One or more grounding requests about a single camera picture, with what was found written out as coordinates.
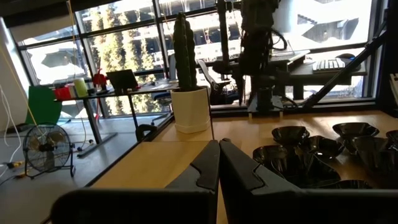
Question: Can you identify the black diagonal frame strut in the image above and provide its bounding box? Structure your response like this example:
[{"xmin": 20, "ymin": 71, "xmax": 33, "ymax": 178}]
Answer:
[{"xmin": 302, "ymin": 29, "xmax": 388, "ymax": 109}]

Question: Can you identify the black standing desk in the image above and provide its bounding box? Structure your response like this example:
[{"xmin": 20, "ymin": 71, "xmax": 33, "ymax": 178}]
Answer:
[{"xmin": 54, "ymin": 81, "xmax": 180, "ymax": 158}]

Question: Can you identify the red box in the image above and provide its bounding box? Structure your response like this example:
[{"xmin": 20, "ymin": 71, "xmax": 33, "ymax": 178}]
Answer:
[{"xmin": 53, "ymin": 86, "xmax": 72, "ymax": 101}]

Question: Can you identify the yellow cord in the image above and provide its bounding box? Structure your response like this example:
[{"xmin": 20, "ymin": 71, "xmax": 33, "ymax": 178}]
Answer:
[{"xmin": 0, "ymin": 46, "xmax": 40, "ymax": 131}]

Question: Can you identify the black mini shaped plate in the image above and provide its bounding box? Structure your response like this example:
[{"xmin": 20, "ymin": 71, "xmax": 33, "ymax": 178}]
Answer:
[
  {"xmin": 331, "ymin": 122, "xmax": 381, "ymax": 140},
  {"xmin": 386, "ymin": 129, "xmax": 398, "ymax": 144},
  {"xmin": 270, "ymin": 146, "xmax": 341, "ymax": 189},
  {"xmin": 271, "ymin": 125, "xmax": 310, "ymax": 146},
  {"xmin": 298, "ymin": 135, "xmax": 345, "ymax": 160},
  {"xmin": 252, "ymin": 144, "xmax": 289, "ymax": 166},
  {"xmin": 343, "ymin": 136, "xmax": 398, "ymax": 178},
  {"xmin": 320, "ymin": 179, "xmax": 373, "ymax": 190}
]

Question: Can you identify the black laptop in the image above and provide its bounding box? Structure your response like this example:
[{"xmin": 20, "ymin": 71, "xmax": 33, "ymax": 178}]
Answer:
[{"xmin": 106, "ymin": 68, "xmax": 139, "ymax": 93}]

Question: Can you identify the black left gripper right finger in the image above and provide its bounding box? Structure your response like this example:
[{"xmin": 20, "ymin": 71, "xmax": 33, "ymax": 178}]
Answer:
[{"xmin": 219, "ymin": 138, "xmax": 398, "ymax": 224}]

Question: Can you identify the white cable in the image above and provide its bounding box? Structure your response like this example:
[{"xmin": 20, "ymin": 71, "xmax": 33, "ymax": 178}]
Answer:
[{"xmin": 0, "ymin": 83, "xmax": 22, "ymax": 178}]

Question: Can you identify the black computer mouse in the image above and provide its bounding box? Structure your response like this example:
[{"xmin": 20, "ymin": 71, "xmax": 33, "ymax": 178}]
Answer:
[{"xmin": 335, "ymin": 53, "xmax": 356, "ymax": 62}]

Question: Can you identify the tall green cactus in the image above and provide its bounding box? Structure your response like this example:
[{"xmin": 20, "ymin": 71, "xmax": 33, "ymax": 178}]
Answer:
[{"xmin": 172, "ymin": 11, "xmax": 198, "ymax": 92}]

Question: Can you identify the white office chair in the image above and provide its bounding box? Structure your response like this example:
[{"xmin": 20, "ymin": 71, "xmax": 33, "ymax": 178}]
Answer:
[{"xmin": 197, "ymin": 58, "xmax": 240, "ymax": 106}]

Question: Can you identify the black floor fan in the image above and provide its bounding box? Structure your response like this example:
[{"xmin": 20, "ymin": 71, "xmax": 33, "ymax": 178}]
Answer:
[{"xmin": 22, "ymin": 123, "xmax": 76, "ymax": 180}]

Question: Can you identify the black desk with keyboard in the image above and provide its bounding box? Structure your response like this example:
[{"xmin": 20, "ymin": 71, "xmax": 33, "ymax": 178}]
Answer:
[{"xmin": 270, "ymin": 49, "xmax": 368, "ymax": 101}]

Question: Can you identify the red figurine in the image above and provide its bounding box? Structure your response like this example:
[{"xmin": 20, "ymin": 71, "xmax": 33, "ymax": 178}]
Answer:
[{"xmin": 92, "ymin": 57, "xmax": 108, "ymax": 91}]

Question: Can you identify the yellow-green cup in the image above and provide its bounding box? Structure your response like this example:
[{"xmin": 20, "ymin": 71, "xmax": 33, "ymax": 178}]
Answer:
[{"xmin": 73, "ymin": 77, "xmax": 89, "ymax": 98}]

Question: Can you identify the white plant pot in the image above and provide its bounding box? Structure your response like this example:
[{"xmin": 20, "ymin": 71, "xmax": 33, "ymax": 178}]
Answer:
[{"xmin": 170, "ymin": 86, "xmax": 212, "ymax": 134}]

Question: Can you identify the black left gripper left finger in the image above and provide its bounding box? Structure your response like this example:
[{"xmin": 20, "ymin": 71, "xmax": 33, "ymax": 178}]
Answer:
[{"xmin": 51, "ymin": 139, "xmax": 221, "ymax": 224}]

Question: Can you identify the computer keyboard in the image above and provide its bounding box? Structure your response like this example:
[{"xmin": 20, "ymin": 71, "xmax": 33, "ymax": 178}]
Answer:
[{"xmin": 312, "ymin": 58, "xmax": 346, "ymax": 72}]

